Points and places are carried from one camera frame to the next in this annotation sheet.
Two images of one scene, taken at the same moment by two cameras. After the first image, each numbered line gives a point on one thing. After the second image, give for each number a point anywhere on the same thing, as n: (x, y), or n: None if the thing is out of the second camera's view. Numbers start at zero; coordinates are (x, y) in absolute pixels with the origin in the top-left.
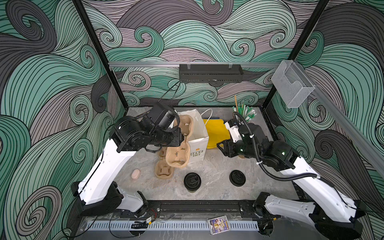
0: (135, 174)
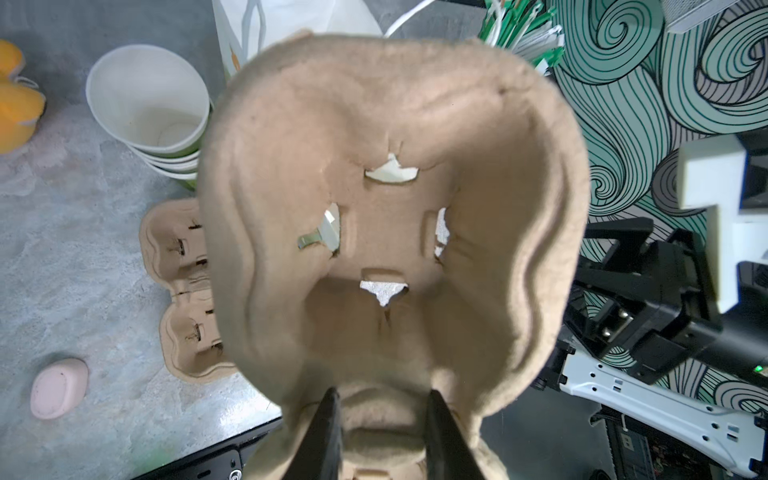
0: (58, 386)
